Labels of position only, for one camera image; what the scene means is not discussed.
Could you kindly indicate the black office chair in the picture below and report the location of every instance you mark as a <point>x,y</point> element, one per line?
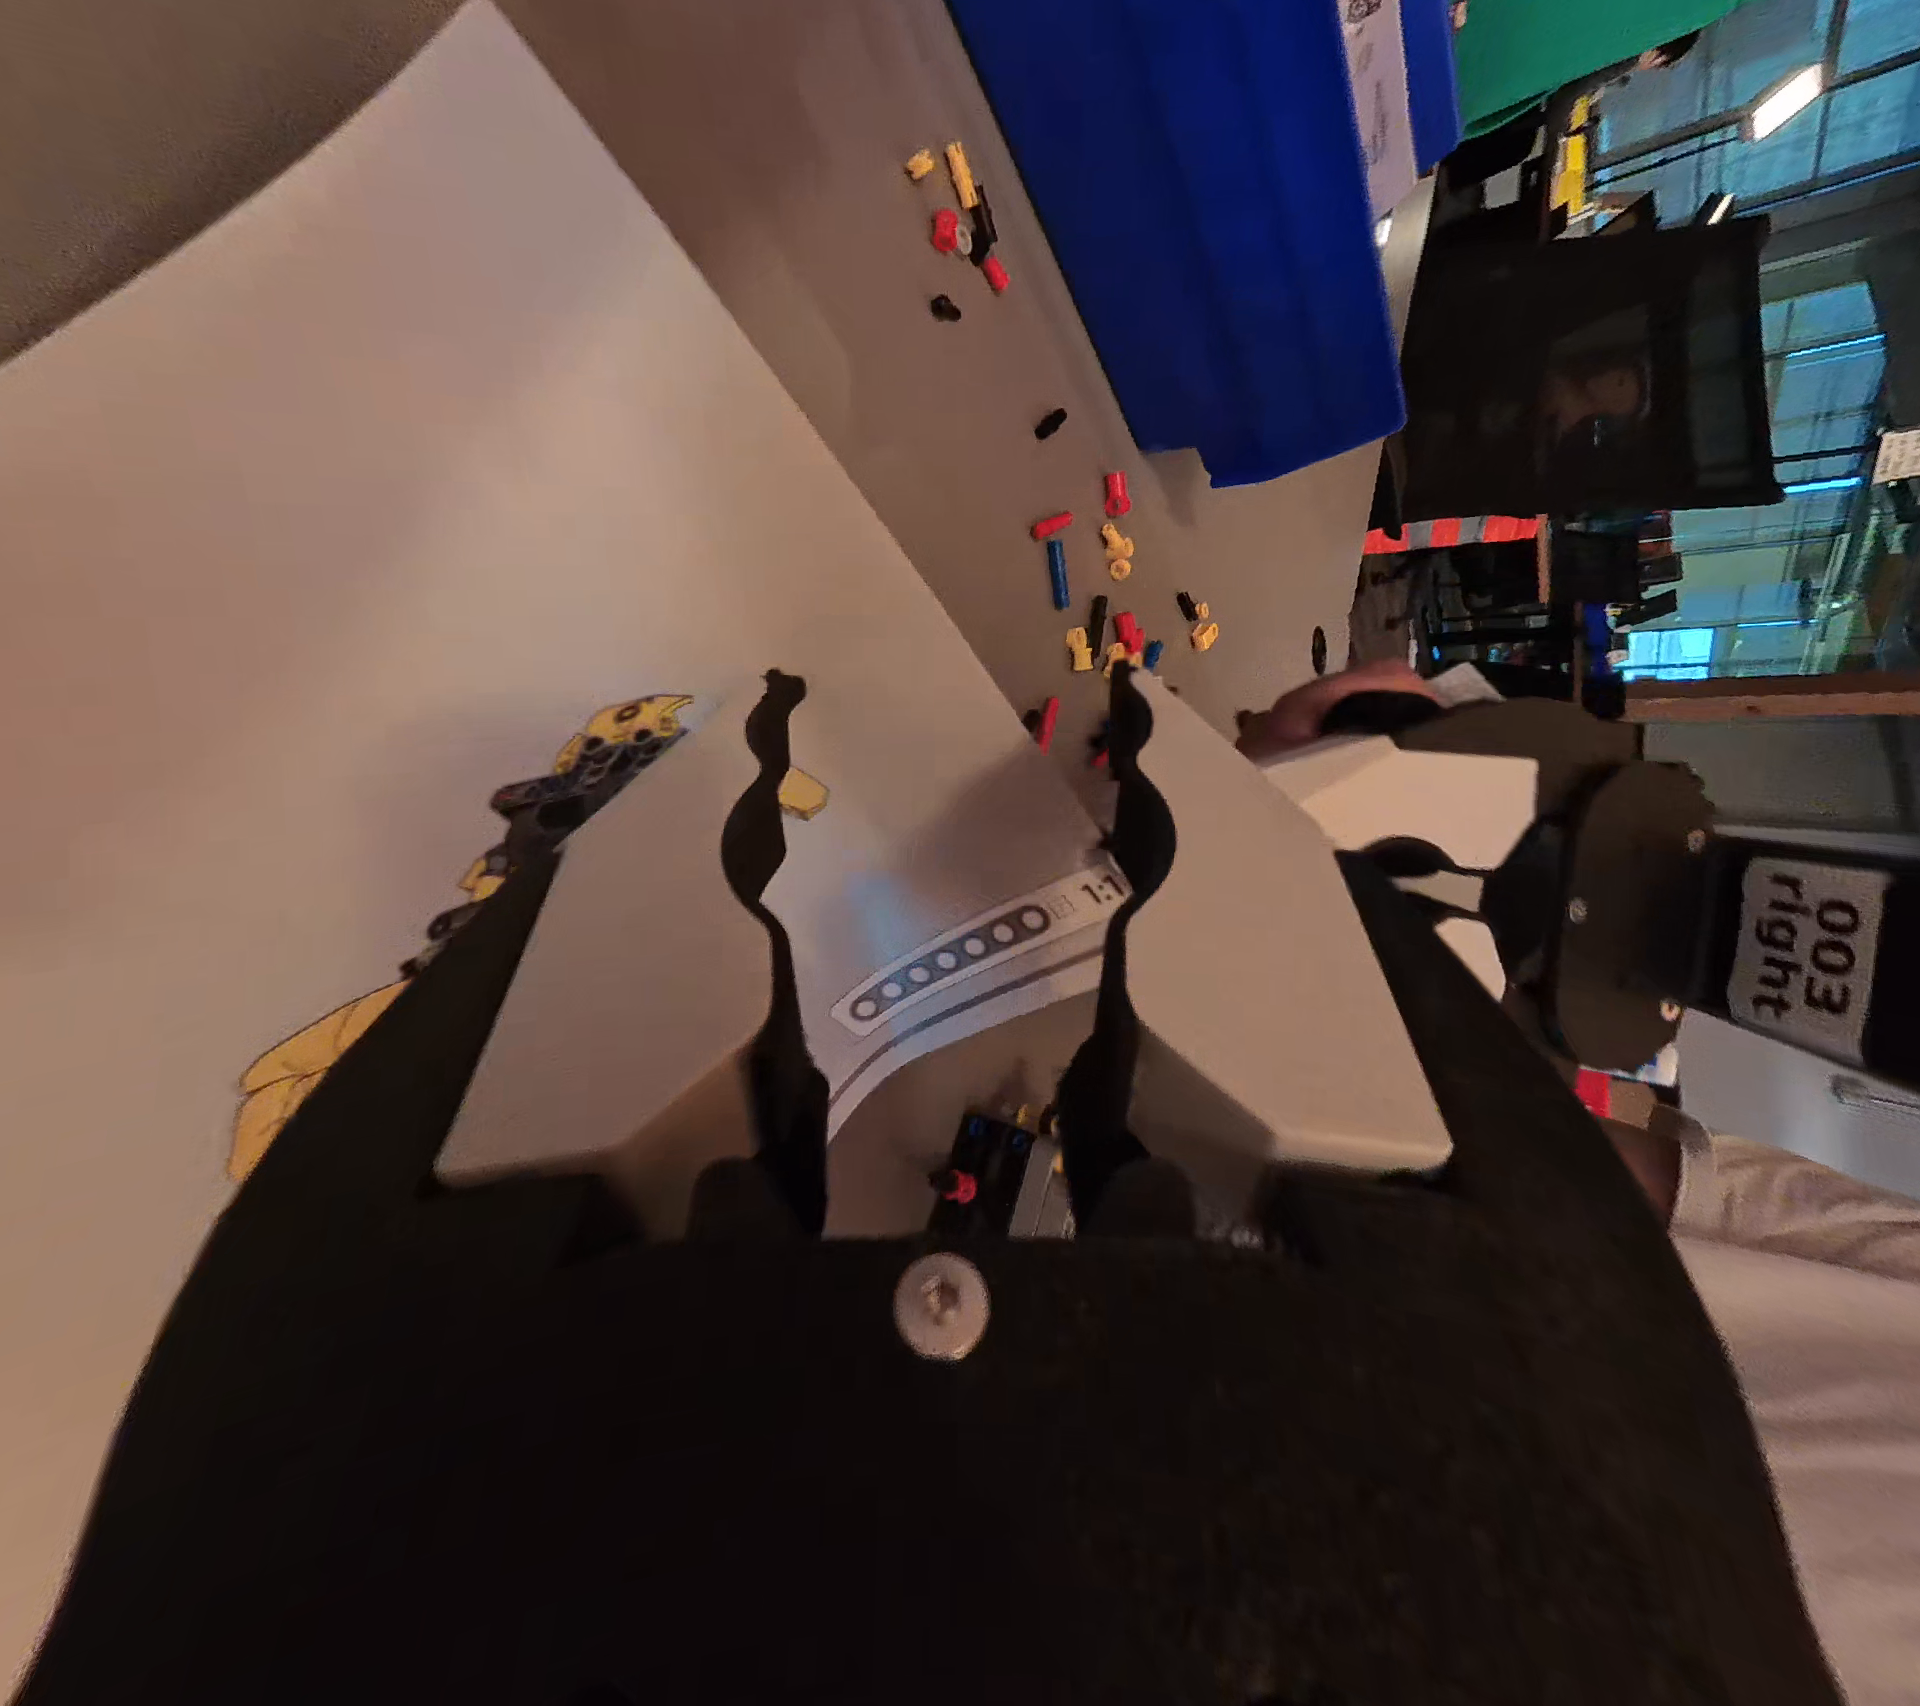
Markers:
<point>1589,357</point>

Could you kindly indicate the person's right hand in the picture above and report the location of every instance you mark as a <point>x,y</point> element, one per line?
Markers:
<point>1348,694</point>

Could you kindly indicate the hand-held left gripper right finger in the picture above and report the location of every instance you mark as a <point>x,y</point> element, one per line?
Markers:
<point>1275,988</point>

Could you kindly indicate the person's right forearm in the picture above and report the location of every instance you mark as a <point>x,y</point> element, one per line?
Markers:
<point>1647,1166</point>

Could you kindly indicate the crumpled white paper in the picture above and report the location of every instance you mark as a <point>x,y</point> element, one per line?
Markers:
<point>1365,14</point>

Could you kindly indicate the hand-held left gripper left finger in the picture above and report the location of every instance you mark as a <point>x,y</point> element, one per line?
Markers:
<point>615,988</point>

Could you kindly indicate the blue plastic bin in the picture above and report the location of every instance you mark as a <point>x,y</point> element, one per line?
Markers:
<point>1168,87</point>

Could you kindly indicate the instruction booklet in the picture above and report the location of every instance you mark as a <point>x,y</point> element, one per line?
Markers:
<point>375,462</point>

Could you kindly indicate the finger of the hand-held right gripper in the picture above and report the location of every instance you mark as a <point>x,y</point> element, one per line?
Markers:
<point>1471,945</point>
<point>1428,810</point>

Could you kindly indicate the large scatter of coloured pins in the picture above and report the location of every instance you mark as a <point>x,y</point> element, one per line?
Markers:
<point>1057,578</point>

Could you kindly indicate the partly built toy car model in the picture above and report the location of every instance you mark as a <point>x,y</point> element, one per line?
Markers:
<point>998,1166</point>

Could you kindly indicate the small cluster of coloured pins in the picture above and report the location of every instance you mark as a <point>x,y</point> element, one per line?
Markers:
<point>964,175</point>

